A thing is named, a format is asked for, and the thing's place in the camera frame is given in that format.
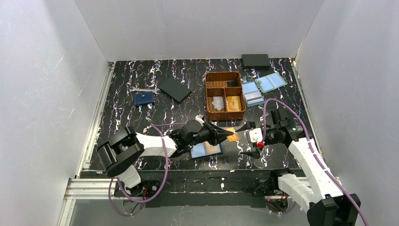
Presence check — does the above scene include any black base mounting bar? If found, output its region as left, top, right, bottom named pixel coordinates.
left=126, top=169, right=288, bottom=208

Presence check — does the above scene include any light blue card sleeve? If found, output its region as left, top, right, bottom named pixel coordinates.
left=242, top=81, right=265, bottom=107

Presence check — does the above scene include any black leather card holder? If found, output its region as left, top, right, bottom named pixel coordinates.
left=190, top=142, right=223, bottom=159

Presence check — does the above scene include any navy blue small wallet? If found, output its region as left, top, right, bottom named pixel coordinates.
left=134, top=91, right=154, bottom=106

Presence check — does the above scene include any brown woven divided basket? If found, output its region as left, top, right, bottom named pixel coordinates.
left=205, top=71, right=247, bottom=121

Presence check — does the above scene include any silver card in basket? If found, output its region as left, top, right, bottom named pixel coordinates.
left=211, top=96, right=224, bottom=111

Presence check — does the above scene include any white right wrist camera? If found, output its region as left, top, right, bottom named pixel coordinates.
left=246, top=128, right=265, bottom=148

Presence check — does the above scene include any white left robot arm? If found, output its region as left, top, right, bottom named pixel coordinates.
left=96, top=120, right=234, bottom=189

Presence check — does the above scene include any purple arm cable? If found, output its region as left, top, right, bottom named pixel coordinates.
left=262, top=98, right=372, bottom=226
left=108, top=122, right=188, bottom=218

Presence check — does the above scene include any orange credit card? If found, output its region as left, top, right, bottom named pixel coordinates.
left=225, top=127, right=241, bottom=142

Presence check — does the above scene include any light green card sleeve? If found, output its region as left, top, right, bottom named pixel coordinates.
left=255, top=73, right=287, bottom=93

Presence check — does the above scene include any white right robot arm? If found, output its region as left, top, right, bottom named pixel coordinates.
left=239, top=109, right=361, bottom=226

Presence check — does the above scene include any black flat square pad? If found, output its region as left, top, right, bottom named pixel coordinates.
left=159, top=78, right=192, bottom=103

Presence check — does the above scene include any silver metal wrench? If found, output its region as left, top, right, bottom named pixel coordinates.
left=130, top=87, right=160, bottom=94

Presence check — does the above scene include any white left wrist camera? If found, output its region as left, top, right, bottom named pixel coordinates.
left=195, top=114, right=205, bottom=124

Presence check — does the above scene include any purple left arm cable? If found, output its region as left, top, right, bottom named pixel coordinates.
left=108, top=122, right=188, bottom=218

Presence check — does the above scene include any black rectangular box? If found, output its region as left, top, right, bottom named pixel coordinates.
left=241, top=54, right=271, bottom=69

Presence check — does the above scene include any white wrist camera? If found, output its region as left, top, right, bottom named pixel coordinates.
left=246, top=128, right=265, bottom=148
left=195, top=114, right=205, bottom=124

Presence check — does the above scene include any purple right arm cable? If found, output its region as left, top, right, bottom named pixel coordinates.
left=262, top=98, right=372, bottom=226

